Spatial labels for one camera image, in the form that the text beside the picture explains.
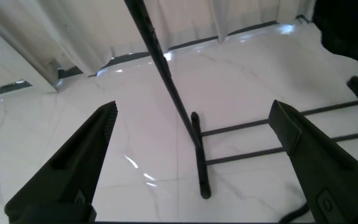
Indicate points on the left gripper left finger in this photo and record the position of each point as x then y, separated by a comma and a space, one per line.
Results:
63, 183

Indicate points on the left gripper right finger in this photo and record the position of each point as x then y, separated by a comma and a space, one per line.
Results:
331, 174

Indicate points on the black clothes rack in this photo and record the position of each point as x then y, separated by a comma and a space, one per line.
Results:
160, 62

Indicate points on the white curtain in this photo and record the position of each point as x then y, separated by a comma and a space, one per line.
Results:
104, 25

